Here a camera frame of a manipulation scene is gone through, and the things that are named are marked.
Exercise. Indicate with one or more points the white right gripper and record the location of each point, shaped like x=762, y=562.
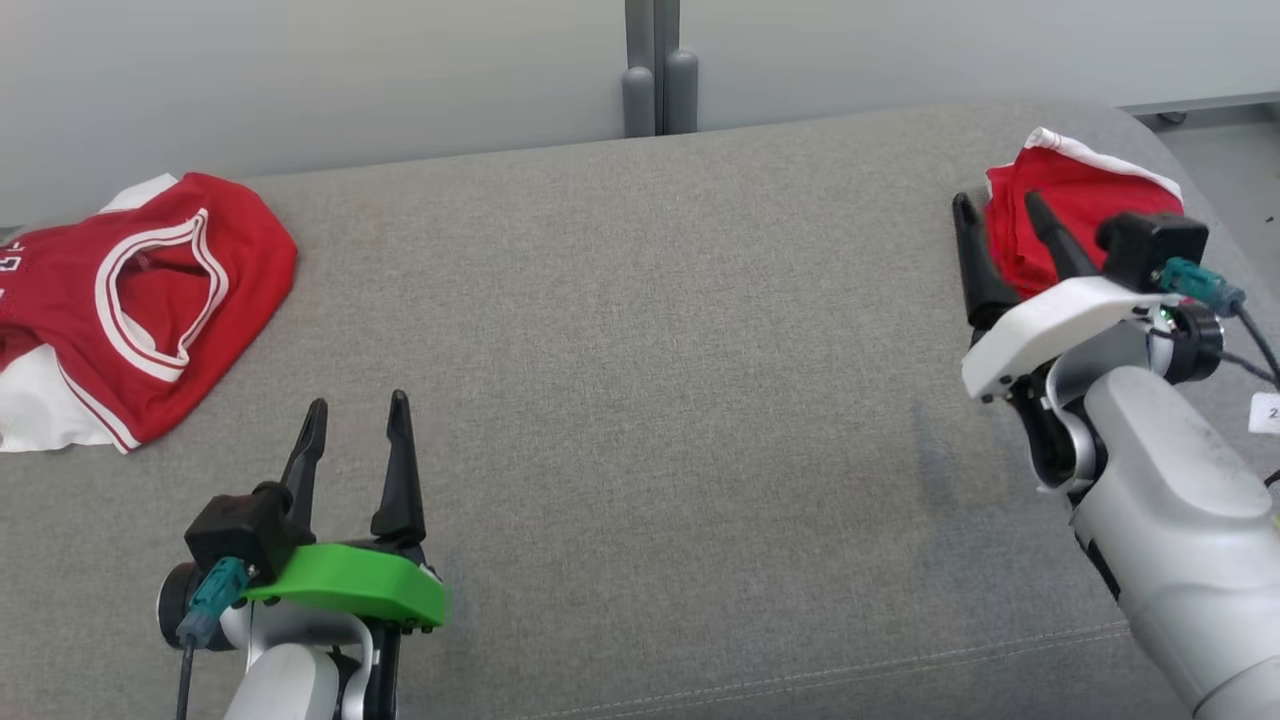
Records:
x=1050, y=325

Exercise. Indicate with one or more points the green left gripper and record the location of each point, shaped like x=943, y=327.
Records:
x=360, y=585

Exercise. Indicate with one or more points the red shorts with white stripe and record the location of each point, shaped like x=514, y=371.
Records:
x=1070, y=190

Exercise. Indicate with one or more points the red basketball jersey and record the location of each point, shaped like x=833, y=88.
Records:
x=150, y=290

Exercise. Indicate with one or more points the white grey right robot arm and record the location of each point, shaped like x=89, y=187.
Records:
x=1170, y=500

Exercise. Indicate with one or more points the white label tag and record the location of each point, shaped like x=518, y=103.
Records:
x=1268, y=413

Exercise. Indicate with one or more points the grey fabric sofa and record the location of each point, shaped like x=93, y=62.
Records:
x=650, y=400

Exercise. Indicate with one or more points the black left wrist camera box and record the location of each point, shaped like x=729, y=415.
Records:
x=240, y=530

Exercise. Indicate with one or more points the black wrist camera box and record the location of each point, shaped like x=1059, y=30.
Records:
x=240, y=530
x=1150, y=245

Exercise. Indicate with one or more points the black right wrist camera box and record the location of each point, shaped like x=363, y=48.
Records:
x=1150, y=245

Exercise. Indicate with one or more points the teal right camera connector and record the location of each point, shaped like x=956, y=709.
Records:
x=1200, y=282

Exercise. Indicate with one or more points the teal camera connector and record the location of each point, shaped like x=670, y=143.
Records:
x=212, y=595
x=1200, y=282

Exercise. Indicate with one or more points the teal left camera connector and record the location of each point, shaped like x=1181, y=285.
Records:
x=212, y=595

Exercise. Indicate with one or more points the grey floor rail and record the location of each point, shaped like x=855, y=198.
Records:
x=1200, y=103

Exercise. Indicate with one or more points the grey double partition post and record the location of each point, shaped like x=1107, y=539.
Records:
x=660, y=90

